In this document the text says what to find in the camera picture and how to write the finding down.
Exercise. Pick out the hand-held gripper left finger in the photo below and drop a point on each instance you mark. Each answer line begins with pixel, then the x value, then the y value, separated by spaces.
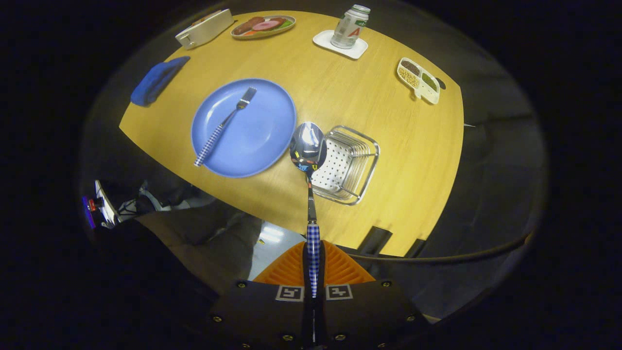
pixel 257 316

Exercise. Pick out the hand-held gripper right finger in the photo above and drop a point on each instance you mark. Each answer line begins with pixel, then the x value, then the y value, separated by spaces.
pixel 369 316

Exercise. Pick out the person's khaki trousers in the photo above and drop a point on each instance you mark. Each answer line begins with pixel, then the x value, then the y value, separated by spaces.
pixel 204 233

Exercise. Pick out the blue round plate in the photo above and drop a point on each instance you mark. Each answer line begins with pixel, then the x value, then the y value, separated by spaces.
pixel 257 136

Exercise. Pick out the glowing screen device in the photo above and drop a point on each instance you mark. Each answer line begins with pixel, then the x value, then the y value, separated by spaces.
pixel 99 206

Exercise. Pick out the white divided snack tray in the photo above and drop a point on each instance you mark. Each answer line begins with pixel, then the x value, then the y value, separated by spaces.
pixel 418 80

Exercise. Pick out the blue folded cloth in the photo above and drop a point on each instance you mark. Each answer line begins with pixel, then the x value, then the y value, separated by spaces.
pixel 153 82

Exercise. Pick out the white square coaster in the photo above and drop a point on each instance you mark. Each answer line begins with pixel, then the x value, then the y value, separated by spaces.
pixel 357 50

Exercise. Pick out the white drink bottle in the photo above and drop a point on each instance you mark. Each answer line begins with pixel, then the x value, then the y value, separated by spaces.
pixel 347 31

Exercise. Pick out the white toaster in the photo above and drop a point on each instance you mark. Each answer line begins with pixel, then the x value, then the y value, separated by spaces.
pixel 204 31

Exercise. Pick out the oval plate of food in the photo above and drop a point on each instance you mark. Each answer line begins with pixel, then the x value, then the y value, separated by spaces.
pixel 262 25

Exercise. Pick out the brown toast slice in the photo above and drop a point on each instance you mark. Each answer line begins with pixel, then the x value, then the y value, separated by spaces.
pixel 206 17

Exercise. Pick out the black table bracket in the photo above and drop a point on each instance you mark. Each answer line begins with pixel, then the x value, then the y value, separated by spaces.
pixel 374 240
pixel 415 248

